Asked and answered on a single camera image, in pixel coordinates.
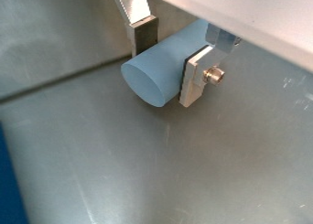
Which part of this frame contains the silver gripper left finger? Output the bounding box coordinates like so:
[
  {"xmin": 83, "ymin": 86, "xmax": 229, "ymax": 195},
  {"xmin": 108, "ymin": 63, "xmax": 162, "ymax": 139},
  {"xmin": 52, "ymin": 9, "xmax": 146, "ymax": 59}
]
[{"xmin": 115, "ymin": 0, "xmax": 159, "ymax": 57}]

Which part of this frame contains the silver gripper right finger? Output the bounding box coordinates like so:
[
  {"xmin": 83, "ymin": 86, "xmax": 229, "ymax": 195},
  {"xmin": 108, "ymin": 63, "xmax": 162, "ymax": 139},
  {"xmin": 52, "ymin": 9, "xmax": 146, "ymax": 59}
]
[{"xmin": 179, "ymin": 24, "xmax": 241, "ymax": 107}]

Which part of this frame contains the light blue oval cylinder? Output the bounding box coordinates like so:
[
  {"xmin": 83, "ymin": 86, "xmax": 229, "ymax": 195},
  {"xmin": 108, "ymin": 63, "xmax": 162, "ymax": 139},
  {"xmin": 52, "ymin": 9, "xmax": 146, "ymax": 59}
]
[{"xmin": 121, "ymin": 19, "xmax": 207, "ymax": 107}]

